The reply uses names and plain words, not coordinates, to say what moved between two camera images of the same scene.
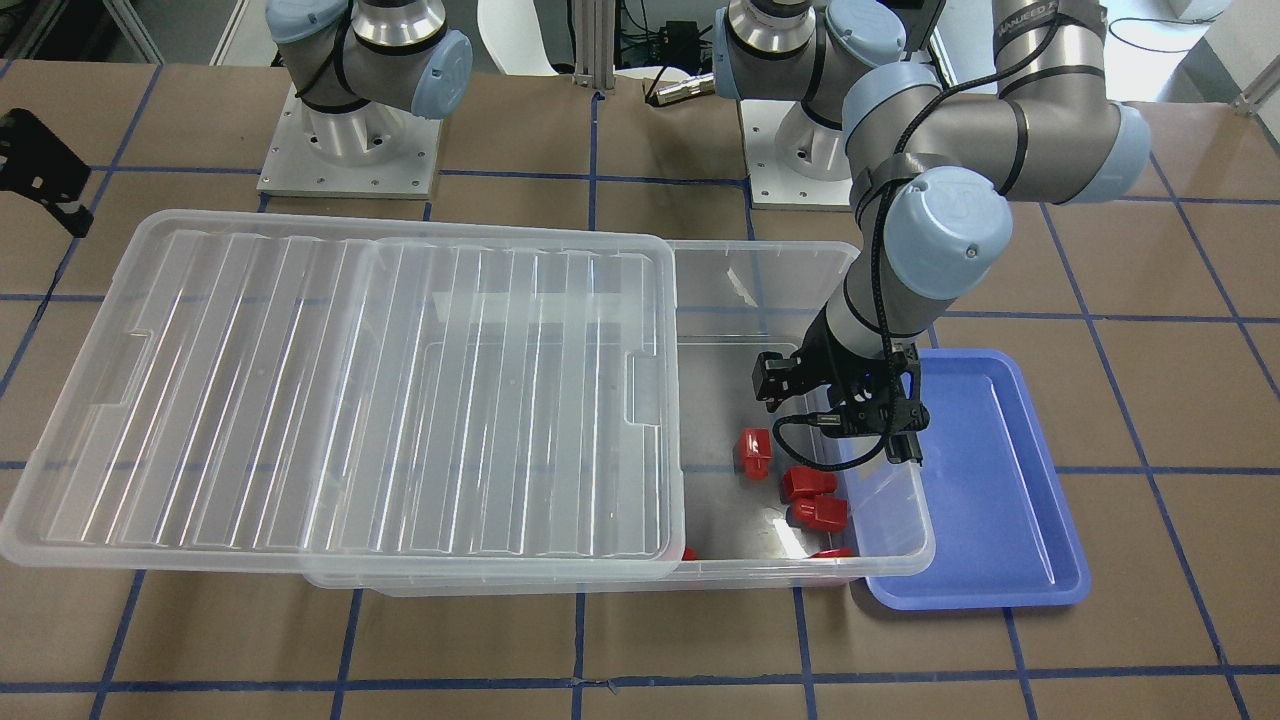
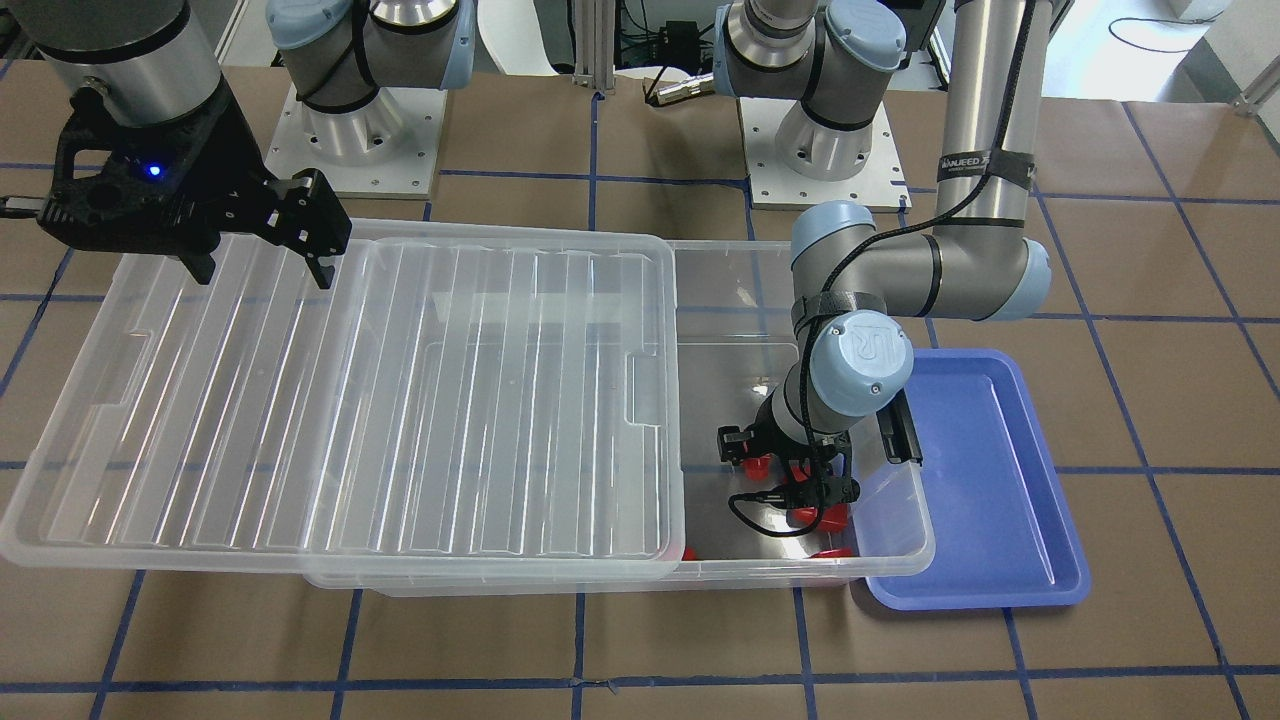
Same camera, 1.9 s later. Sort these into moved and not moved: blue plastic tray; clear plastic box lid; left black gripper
Moved: left black gripper
Not moved: clear plastic box lid; blue plastic tray
